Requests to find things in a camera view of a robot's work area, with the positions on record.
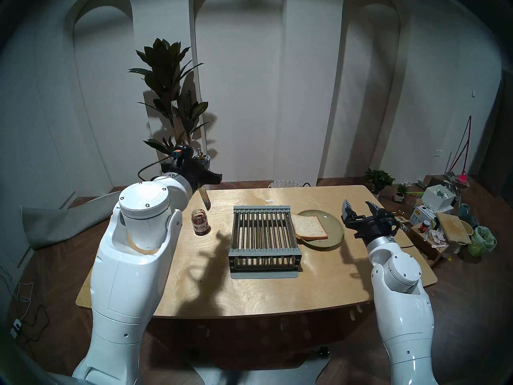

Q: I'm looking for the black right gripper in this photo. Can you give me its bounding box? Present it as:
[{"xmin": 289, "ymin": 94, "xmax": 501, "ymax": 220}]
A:
[{"xmin": 341, "ymin": 200, "xmax": 401, "ymax": 240}]

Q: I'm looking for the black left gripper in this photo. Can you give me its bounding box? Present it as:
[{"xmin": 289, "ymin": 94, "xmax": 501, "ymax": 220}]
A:
[{"xmin": 168, "ymin": 158, "xmax": 223, "ymax": 190}]

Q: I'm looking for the yellow handled butter knife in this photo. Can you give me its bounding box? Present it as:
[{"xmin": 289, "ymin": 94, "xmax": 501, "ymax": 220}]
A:
[{"xmin": 196, "ymin": 147, "xmax": 212, "ymax": 211}]

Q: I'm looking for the round beige ceramic plate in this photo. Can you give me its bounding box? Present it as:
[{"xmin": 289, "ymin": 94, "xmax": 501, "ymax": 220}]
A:
[{"xmin": 297, "ymin": 210, "xmax": 345, "ymax": 251}]

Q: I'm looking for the strawberry jam glass jar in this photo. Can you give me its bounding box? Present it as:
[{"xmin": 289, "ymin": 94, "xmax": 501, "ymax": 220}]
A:
[{"xmin": 191, "ymin": 209, "xmax": 210, "ymax": 236}]

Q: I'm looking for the white bread slice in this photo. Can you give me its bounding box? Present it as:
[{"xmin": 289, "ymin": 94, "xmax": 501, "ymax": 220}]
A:
[{"xmin": 290, "ymin": 213, "xmax": 329, "ymax": 241}]

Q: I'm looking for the small bushy potted plant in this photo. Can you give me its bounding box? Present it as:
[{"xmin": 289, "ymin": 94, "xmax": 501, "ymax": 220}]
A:
[{"xmin": 365, "ymin": 168, "xmax": 395, "ymax": 199}]

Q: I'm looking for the yellow white cardboard box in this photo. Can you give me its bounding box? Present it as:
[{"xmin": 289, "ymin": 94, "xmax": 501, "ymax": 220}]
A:
[{"xmin": 409, "ymin": 206, "xmax": 437, "ymax": 230}]

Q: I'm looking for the white open box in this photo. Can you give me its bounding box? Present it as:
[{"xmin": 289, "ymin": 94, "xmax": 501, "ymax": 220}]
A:
[{"xmin": 422, "ymin": 184, "xmax": 456, "ymax": 213}]

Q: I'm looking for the grey metal dish rack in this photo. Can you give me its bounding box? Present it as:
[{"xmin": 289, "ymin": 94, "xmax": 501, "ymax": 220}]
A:
[{"xmin": 228, "ymin": 206, "xmax": 302, "ymax": 279}]

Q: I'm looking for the wooden cutting board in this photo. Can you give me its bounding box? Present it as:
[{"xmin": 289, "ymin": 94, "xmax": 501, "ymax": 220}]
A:
[{"xmin": 436, "ymin": 212, "xmax": 473, "ymax": 245}]

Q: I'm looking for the tall potted leafy plant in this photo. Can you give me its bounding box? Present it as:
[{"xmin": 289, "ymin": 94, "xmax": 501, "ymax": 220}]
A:
[{"xmin": 128, "ymin": 37, "xmax": 217, "ymax": 176}]

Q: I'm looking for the rolled grey mat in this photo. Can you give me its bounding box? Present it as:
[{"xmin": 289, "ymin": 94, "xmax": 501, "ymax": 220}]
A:
[{"xmin": 21, "ymin": 190, "xmax": 121, "ymax": 250}]

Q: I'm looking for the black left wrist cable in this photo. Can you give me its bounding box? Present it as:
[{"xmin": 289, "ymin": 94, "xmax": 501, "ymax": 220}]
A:
[{"xmin": 137, "ymin": 148, "xmax": 183, "ymax": 182}]

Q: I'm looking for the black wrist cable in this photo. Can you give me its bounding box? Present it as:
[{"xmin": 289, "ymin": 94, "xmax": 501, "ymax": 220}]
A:
[
  {"xmin": 137, "ymin": 148, "xmax": 183, "ymax": 182},
  {"xmin": 395, "ymin": 222, "xmax": 413, "ymax": 248}
]

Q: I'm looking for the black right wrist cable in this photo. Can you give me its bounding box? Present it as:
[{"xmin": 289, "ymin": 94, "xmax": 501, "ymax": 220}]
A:
[{"xmin": 395, "ymin": 222, "xmax": 413, "ymax": 248}]

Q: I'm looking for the red handled broom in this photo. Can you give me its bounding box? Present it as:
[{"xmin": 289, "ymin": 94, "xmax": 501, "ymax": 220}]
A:
[{"xmin": 448, "ymin": 115, "xmax": 473, "ymax": 184}]

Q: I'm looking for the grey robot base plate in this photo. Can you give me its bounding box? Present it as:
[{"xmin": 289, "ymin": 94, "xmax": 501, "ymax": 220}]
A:
[{"xmin": 192, "ymin": 346, "xmax": 331, "ymax": 385}]

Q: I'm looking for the thin floor cable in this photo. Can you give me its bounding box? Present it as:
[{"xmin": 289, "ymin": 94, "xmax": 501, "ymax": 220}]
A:
[{"xmin": 0, "ymin": 268, "xmax": 49, "ymax": 344}]

